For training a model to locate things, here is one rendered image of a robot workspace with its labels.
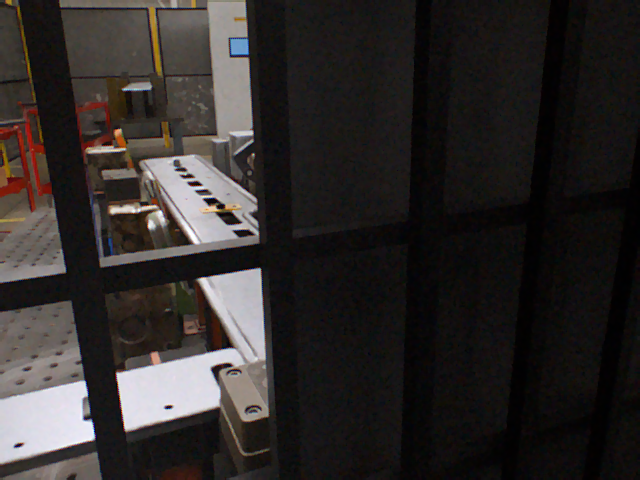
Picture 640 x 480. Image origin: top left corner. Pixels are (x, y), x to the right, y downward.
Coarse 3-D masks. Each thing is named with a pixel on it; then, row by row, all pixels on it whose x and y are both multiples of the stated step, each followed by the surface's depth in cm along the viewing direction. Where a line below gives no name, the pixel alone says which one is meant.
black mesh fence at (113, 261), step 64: (256, 0) 7; (448, 0) 8; (576, 0) 9; (64, 64) 6; (256, 64) 7; (448, 64) 8; (576, 64) 9; (64, 128) 6; (256, 128) 7; (64, 192) 6; (576, 192) 11; (64, 256) 7; (128, 256) 8; (192, 256) 8; (256, 256) 8; (320, 256) 8; (512, 384) 11; (512, 448) 11
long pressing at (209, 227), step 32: (160, 160) 170; (192, 160) 169; (192, 192) 129; (224, 192) 128; (192, 224) 104; (224, 224) 104; (256, 224) 102; (224, 288) 75; (256, 288) 75; (224, 320) 67; (256, 320) 66; (256, 352) 59
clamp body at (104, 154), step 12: (96, 156) 153; (108, 156) 154; (120, 156) 156; (96, 168) 154; (108, 168) 156; (120, 168) 157; (96, 180) 155; (96, 192) 156; (96, 228) 163; (108, 240) 161; (108, 252) 162
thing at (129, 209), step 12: (120, 204) 102; (132, 204) 102; (144, 204) 104; (108, 216) 100; (120, 216) 98; (132, 216) 99; (144, 216) 100; (108, 228) 102; (120, 228) 99; (132, 228) 100; (144, 228) 101; (120, 240) 99; (132, 240) 101; (144, 240) 101; (120, 252) 100; (132, 252) 101
